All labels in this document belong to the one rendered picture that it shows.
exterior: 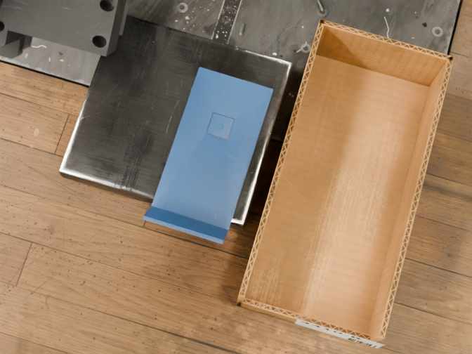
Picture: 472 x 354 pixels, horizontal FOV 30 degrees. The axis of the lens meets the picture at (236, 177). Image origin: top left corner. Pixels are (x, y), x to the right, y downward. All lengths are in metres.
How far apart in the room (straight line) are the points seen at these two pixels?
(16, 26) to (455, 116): 0.42
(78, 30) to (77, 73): 0.23
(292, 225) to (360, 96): 0.14
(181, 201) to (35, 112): 0.16
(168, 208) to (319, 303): 0.15
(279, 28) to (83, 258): 0.28
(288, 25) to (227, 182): 0.17
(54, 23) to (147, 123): 0.21
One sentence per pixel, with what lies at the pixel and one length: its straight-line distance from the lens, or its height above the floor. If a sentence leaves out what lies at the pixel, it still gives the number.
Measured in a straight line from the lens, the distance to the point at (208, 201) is 0.77.
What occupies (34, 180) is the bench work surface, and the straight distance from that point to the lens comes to 0.81.
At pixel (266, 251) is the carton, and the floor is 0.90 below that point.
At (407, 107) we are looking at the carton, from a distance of 0.83.
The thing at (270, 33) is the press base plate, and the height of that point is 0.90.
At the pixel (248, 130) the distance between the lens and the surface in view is 0.78.
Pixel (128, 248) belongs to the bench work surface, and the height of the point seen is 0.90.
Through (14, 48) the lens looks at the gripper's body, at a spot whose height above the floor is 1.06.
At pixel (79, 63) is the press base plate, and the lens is 0.84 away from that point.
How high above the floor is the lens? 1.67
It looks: 75 degrees down
